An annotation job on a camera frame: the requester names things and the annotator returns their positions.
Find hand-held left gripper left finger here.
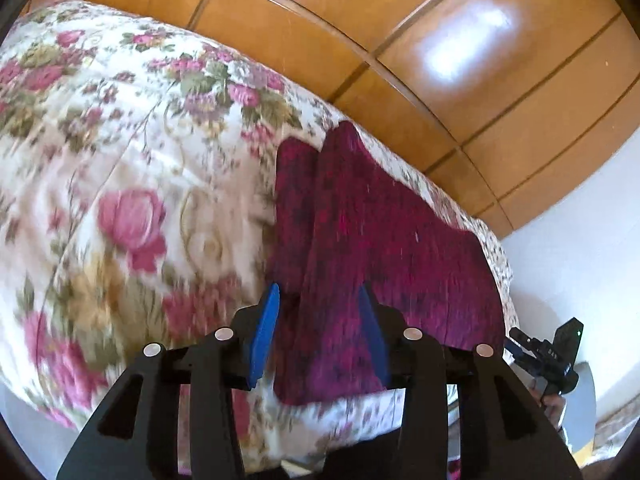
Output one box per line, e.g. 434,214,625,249
56,282,281,480

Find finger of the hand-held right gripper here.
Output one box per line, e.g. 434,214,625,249
503,326,540,370

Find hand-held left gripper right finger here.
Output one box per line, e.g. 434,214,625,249
357,282,583,480

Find maroon knit garment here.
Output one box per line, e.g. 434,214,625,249
265,120,505,406

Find person's right hand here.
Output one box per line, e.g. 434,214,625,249
541,391,567,430

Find patterned rug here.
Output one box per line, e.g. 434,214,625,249
592,402,633,468

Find floral blanket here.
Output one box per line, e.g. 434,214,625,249
0,0,516,476

